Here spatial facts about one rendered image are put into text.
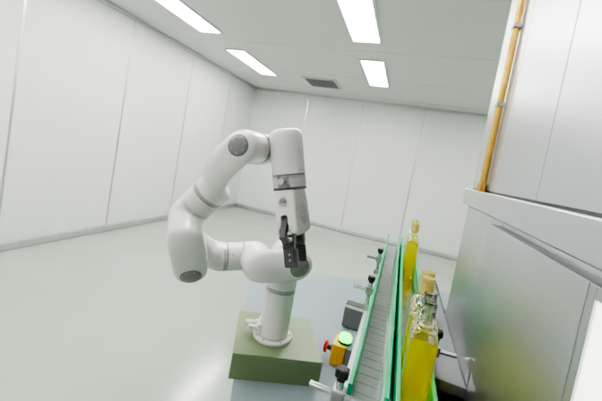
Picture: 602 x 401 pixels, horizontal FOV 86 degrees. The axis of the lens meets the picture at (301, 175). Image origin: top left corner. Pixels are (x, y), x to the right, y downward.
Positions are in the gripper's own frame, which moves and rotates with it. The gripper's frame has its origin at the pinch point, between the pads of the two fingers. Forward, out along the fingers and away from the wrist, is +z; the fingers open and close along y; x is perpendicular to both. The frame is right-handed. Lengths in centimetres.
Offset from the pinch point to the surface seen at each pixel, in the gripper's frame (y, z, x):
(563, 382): -21.2, 10.6, -41.2
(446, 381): 26, 40, -31
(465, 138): 591, -73, -134
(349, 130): 590, -116, 77
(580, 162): -6, -16, -52
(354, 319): 61, 40, 0
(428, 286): 16.8, 11.9, -28.0
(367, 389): 10.2, 34.8, -11.9
